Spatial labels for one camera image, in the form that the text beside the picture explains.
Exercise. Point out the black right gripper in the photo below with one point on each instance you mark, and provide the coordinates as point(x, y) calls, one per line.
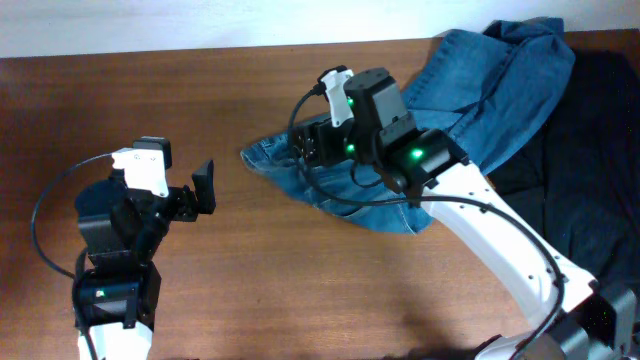
point(332, 154)

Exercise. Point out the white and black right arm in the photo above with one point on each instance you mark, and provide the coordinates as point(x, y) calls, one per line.
point(570, 315)

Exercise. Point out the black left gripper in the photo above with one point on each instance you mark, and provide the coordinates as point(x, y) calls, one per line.
point(183, 203)

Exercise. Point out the blue denim jeans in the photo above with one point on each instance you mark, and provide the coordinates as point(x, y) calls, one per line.
point(490, 92)

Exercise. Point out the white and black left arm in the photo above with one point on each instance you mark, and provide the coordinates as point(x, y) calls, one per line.
point(116, 287)

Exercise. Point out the black garment pile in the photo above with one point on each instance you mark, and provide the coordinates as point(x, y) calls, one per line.
point(576, 182)

